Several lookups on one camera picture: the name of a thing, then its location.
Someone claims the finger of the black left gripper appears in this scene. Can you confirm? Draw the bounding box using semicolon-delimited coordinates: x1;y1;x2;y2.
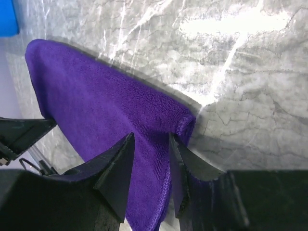
0;117;56;166

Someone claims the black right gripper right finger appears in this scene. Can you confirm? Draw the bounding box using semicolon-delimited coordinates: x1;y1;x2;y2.
169;133;308;231

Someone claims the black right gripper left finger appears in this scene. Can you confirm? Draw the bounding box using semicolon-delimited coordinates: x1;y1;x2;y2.
0;133;135;231

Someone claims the purple towel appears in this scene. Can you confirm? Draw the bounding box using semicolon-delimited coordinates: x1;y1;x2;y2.
25;39;196;231

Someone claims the blue plastic bin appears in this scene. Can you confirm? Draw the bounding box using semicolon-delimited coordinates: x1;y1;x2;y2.
0;0;19;38

